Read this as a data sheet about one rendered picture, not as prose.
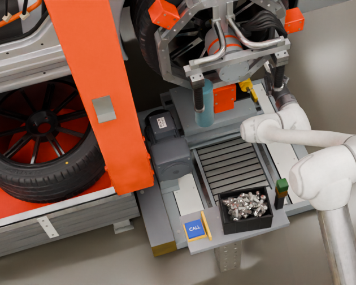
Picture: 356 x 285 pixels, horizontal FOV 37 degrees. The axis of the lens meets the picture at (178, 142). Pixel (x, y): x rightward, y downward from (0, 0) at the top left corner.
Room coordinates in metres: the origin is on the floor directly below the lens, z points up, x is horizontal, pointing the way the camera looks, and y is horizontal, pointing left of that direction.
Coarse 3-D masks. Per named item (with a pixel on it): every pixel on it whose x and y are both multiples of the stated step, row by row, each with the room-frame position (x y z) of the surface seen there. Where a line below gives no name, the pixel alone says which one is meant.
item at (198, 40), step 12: (204, 12) 1.66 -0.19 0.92; (240, 12) 1.65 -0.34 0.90; (252, 12) 1.79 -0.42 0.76; (204, 24) 1.67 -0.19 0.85; (228, 24) 1.66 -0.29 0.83; (180, 36) 1.82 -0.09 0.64; (192, 36) 1.83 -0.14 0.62; (204, 36) 1.65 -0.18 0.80; (252, 36) 1.69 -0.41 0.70; (264, 36) 1.65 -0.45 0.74; (168, 48) 1.68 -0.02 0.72; (180, 48) 1.62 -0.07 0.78; (192, 48) 1.75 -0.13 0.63; (204, 48) 1.63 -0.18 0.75; (180, 60) 1.64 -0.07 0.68; (204, 72) 1.60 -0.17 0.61
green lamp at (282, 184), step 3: (276, 180) 0.97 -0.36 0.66; (279, 180) 0.97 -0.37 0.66; (282, 180) 0.97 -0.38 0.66; (285, 180) 0.96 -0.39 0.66; (276, 183) 0.96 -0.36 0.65; (279, 183) 0.96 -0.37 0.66; (282, 183) 0.95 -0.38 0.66; (285, 183) 0.95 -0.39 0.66; (276, 186) 0.96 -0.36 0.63; (279, 186) 0.94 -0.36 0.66; (282, 186) 0.94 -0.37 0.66; (285, 186) 0.94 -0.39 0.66; (288, 186) 0.94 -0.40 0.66; (279, 189) 0.94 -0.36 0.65; (282, 189) 0.94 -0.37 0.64; (285, 189) 0.94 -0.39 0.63
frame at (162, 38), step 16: (192, 0) 1.53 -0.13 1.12; (208, 0) 1.52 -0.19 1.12; (224, 0) 1.53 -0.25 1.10; (256, 0) 1.55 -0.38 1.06; (272, 0) 1.58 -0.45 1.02; (192, 16) 1.51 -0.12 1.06; (160, 32) 1.53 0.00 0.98; (176, 32) 1.50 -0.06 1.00; (272, 32) 1.61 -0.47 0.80; (160, 48) 1.49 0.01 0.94; (160, 64) 1.50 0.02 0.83; (256, 64) 1.55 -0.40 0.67; (176, 80) 1.50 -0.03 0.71; (240, 80) 1.54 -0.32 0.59
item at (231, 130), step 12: (168, 96) 1.86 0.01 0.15; (252, 96) 1.76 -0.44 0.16; (168, 108) 1.76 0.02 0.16; (180, 132) 1.59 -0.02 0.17; (204, 132) 1.58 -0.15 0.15; (216, 132) 1.57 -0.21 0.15; (228, 132) 1.55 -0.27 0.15; (240, 132) 1.56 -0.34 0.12; (192, 144) 1.52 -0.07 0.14; (204, 144) 1.53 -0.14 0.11
